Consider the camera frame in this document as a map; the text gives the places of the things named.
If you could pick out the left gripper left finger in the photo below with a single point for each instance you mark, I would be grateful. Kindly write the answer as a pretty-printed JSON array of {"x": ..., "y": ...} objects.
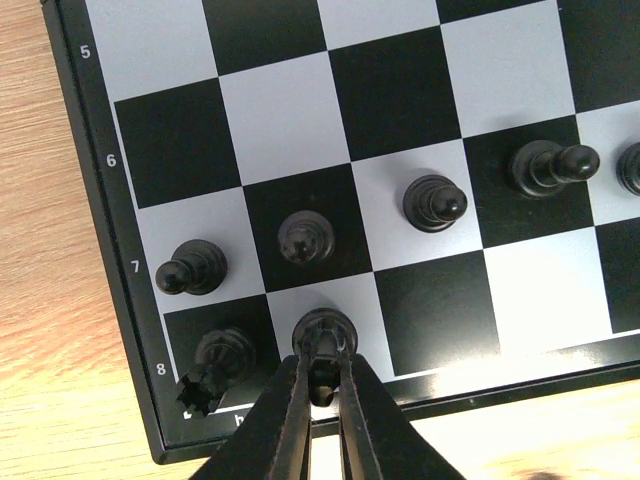
[{"x": 274, "y": 440}]

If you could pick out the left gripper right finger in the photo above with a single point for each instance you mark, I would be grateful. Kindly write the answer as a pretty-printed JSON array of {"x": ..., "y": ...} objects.
[{"x": 377, "y": 441}]

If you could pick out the black rook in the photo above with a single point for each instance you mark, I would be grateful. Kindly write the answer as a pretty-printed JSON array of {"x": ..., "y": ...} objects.
[{"x": 224, "y": 359}]

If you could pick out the black pawn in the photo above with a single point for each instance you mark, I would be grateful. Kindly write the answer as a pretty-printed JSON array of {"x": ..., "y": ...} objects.
[
  {"x": 324, "y": 335},
  {"x": 306, "y": 237},
  {"x": 197, "y": 267}
]

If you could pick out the black chess piece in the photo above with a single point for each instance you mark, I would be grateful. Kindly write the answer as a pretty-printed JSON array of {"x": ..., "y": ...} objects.
[
  {"x": 628, "y": 169},
  {"x": 433, "y": 203},
  {"x": 542, "y": 168}
]

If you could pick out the black white chess board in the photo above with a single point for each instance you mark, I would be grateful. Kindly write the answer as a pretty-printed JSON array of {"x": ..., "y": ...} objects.
[{"x": 216, "y": 120}]

